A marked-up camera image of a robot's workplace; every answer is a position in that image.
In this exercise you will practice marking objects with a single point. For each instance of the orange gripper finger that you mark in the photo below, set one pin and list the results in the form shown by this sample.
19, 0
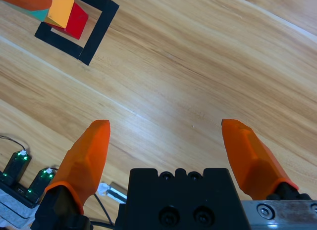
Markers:
250, 158
86, 160
24, 0

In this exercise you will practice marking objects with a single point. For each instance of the green cube block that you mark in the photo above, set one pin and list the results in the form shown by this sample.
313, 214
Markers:
39, 15

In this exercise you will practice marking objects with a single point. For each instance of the yellow cube block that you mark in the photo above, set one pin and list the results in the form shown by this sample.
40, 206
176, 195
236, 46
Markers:
60, 10

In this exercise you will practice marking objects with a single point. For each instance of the red cube block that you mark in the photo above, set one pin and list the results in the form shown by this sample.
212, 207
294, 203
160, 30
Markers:
76, 19

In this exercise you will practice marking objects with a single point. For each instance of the silver USB plug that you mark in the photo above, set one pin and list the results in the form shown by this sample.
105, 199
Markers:
114, 191

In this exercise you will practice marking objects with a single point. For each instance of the black dongle with green lights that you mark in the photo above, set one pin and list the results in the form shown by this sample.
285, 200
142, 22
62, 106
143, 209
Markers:
39, 185
17, 165

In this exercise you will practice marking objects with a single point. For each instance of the black tape square outline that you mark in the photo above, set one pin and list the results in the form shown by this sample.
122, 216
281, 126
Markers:
99, 32

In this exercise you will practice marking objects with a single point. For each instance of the grey USB hub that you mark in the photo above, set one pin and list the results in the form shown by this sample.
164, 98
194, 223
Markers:
12, 205

